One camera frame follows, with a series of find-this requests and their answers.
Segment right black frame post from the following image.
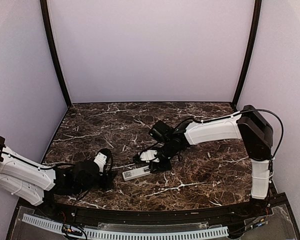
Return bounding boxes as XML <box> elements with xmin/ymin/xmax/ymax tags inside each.
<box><xmin>230</xmin><ymin>0</ymin><xmax>262</xmax><ymax>111</ymax></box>

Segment black frame post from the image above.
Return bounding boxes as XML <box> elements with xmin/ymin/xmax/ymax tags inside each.
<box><xmin>230</xmin><ymin>0</ymin><xmax>262</xmax><ymax>111</ymax></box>
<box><xmin>39</xmin><ymin>0</ymin><xmax>72</xmax><ymax>108</ymax></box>

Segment white slotted cable duct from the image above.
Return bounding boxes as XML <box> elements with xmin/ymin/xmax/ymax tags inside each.
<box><xmin>21</xmin><ymin>214</ymin><xmax>229</xmax><ymax>240</ymax></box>

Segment white remote control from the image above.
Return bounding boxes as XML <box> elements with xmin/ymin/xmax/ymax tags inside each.
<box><xmin>122</xmin><ymin>166</ymin><xmax>151</xmax><ymax>181</ymax></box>

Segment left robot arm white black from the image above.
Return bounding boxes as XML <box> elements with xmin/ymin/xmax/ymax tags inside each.
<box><xmin>0</xmin><ymin>136</ymin><xmax>118</xmax><ymax>218</ymax></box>

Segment black front rail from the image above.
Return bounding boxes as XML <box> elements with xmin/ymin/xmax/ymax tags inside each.
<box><xmin>36</xmin><ymin>202</ymin><xmax>267</xmax><ymax>226</ymax></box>

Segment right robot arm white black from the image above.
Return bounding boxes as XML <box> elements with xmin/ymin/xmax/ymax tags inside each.
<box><xmin>149</xmin><ymin>105</ymin><xmax>274</xmax><ymax>217</ymax></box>

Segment left black frame post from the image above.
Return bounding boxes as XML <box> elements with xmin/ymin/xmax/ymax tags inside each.
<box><xmin>39</xmin><ymin>0</ymin><xmax>72</xmax><ymax>108</ymax></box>

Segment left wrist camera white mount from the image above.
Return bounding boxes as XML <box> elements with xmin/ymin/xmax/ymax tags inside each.
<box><xmin>93</xmin><ymin>148</ymin><xmax>114</xmax><ymax>174</ymax></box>

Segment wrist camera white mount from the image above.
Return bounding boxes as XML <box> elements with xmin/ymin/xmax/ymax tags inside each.
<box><xmin>93</xmin><ymin>148</ymin><xmax>114</xmax><ymax>174</ymax></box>
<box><xmin>132</xmin><ymin>149</ymin><xmax>160</xmax><ymax>164</ymax></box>

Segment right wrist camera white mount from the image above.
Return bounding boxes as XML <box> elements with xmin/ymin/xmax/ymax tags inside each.
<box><xmin>132</xmin><ymin>149</ymin><xmax>160</xmax><ymax>164</ymax></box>

